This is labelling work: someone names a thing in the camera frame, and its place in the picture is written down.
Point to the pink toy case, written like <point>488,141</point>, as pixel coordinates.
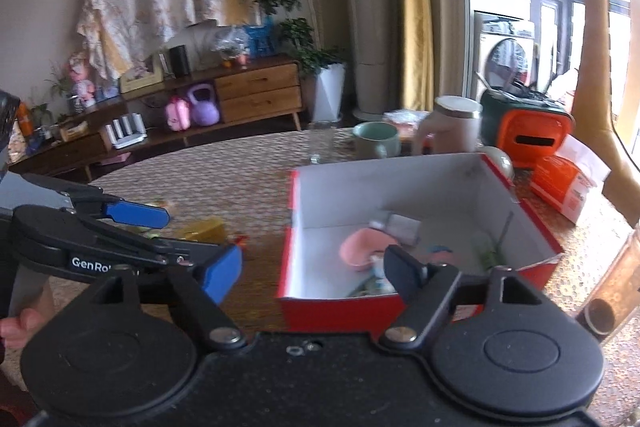
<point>178,116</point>

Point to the white jug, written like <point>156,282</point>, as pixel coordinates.
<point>450,129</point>

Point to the red cardboard box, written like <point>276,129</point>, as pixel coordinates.
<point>350,187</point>

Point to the white planter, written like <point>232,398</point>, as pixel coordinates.
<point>329,94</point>

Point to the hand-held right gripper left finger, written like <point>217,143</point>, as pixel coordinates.
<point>220,274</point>

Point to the correction tape dispenser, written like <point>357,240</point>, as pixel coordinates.
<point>365,289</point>

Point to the washing machine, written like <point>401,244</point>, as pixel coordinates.
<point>505,57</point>

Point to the black thin stick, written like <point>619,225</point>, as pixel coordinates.
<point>504,232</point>

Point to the orange white tissue packet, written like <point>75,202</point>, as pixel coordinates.
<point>565,187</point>

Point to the glass cup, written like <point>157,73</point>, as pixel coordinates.
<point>321,144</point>

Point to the wooden sideboard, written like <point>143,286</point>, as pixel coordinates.
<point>260,92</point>

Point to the white router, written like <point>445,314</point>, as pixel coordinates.
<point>127,134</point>

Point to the blue toy stool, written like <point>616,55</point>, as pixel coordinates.
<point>260,39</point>

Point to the small teal white toy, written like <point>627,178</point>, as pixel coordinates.
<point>379,267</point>

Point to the tan giraffe toy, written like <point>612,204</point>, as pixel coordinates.
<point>592,57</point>

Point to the yellow white small box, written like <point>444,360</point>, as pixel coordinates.
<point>74,132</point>

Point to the small patterned can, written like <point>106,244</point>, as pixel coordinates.
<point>76,104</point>

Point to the yellow curtain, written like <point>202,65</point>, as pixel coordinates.
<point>415,17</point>

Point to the clear plastic bag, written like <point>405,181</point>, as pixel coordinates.
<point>232,44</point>

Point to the picture frame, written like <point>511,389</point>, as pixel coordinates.
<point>141,77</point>

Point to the clear wrapped food pack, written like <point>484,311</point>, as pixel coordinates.
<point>405,124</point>

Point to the person's left hand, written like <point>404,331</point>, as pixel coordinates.
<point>20,327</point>

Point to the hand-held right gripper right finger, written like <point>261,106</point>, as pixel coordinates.
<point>400,274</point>

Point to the green orange tissue holder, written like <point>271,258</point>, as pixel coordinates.
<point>530,137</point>

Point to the purple kettlebell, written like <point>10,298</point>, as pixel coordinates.
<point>204,109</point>

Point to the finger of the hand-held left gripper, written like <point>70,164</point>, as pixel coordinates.
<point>140,214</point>
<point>190,254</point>

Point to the black speaker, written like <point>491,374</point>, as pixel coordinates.
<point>180,61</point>

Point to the white ribbed bowl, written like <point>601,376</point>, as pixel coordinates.
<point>500,162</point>

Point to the green mug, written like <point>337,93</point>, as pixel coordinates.
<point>372,142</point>

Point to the pink bowl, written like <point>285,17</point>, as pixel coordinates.
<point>362,249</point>

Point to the pink doll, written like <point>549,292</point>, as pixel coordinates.
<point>82,79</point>

